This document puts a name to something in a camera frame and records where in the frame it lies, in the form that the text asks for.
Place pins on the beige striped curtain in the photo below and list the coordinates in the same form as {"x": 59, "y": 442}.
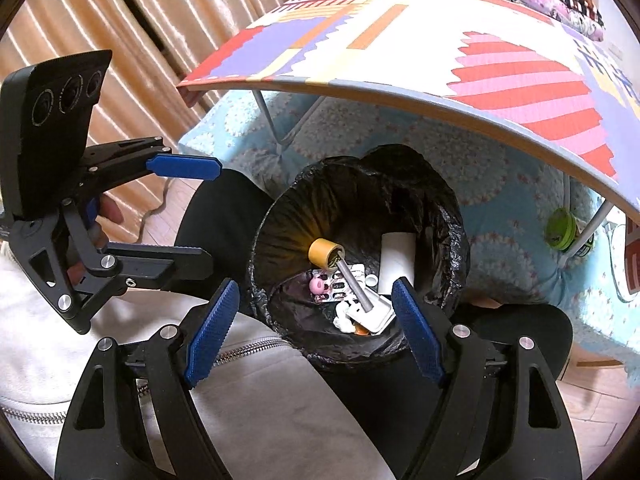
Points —
{"x": 150, "y": 35}

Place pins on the person's left hand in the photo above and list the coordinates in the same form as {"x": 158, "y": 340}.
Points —
{"x": 110, "y": 212}

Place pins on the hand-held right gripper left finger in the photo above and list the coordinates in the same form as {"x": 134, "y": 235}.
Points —
{"x": 210, "y": 330}

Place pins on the grey metal bar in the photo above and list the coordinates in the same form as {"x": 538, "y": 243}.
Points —
{"x": 352, "y": 285}

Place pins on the green tape roll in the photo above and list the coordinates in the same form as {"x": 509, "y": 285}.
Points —
{"x": 560, "y": 230}

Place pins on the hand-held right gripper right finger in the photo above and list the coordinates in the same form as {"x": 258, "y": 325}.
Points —
{"x": 417, "y": 330}

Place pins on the white plastic box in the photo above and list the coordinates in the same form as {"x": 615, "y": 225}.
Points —
{"x": 382, "y": 315}

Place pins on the small pink toy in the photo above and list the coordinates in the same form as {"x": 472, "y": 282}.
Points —
{"x": 318, "y": 285}

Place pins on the white and red printed bag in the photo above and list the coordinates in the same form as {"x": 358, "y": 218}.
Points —
{"x": 631, "y": 260}

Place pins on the brown tape roll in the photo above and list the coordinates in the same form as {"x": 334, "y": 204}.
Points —
{"x": 322, "y": 250}

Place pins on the colourful printed folding table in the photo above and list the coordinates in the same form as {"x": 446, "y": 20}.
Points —
{"x": 400, "y": 35}

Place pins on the small orange item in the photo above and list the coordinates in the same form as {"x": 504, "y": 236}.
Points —
{"x": 361, "y": 330}

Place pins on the white bottle cap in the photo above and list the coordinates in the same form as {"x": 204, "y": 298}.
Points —
{"x": 371, "y": 279}

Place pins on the white zipped jacket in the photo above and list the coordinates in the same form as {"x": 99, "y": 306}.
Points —
{"x": 260, "y": 410}

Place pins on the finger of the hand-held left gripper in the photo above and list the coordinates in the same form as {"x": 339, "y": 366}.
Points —
{"x": 165, "y": 265}
{"x": 185, "y": 166}

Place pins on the bin with black bag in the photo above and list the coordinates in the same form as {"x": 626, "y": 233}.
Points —
{"x": 350, "y": 200}

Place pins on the white paper tube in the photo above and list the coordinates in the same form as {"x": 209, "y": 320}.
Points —
{"x": 395, "y": 260}

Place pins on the red and silver blister pack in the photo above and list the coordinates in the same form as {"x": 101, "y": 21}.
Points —
{"x": 357, "y": 272}

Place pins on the white tissue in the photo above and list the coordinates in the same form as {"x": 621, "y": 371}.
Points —
{"x": 342, "y": 317}

